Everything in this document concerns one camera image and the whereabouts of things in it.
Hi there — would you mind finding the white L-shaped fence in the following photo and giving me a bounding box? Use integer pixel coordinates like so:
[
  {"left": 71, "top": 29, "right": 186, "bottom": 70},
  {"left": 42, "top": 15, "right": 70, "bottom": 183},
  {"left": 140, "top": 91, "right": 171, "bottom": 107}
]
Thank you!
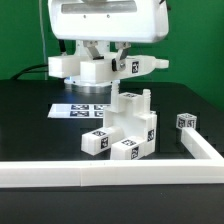
[{"left": 0, "top": 128, "right": 224, "bottom": 188}]

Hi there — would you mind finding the small white tag cube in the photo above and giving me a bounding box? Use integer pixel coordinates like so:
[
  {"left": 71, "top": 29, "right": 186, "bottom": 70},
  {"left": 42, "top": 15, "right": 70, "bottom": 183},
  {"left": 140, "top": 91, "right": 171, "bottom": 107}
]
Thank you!
[{"left": 176, "top": 113, "right": 197, "bottom": 129}]

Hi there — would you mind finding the white marker sheet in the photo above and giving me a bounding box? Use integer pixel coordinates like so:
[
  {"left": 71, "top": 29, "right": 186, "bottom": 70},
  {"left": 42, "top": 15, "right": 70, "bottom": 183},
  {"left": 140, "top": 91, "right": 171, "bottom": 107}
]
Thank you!
[{"left": 48, "top": 104, "right": 108, "bottom": 119}]

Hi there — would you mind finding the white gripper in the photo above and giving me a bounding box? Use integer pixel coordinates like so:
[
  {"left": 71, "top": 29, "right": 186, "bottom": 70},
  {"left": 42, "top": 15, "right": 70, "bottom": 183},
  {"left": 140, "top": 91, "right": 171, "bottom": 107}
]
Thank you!
[{"left": 48, "top": 0, "right": 169, "bottom": 71}]

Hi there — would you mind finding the black cable bundle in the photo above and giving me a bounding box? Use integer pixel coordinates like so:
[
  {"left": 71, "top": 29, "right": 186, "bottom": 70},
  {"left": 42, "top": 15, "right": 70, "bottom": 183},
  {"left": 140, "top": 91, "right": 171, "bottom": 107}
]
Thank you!
[{"left": 10, "top": 39, "right": 72, "bottom": 80}]

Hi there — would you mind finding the white chair back frame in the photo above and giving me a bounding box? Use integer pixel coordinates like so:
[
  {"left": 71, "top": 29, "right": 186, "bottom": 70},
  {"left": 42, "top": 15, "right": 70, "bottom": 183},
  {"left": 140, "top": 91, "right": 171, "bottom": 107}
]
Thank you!
[{"left": 48, "top": 55, "right": 169, "bottom": 84}]

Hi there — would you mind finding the white chair seat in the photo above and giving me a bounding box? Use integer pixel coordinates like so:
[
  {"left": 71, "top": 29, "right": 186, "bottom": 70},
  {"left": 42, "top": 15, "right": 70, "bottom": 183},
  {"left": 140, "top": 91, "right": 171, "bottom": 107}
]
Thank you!
[{"left": 103, "top": 83, "right": 157, "bottom": 157}]

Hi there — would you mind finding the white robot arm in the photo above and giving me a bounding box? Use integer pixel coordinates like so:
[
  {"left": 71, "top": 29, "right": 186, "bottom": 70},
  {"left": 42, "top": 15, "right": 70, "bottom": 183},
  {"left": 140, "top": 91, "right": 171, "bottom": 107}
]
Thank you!
[{"left": 48, "top": 0, "right": 169, "bottom": 93}]

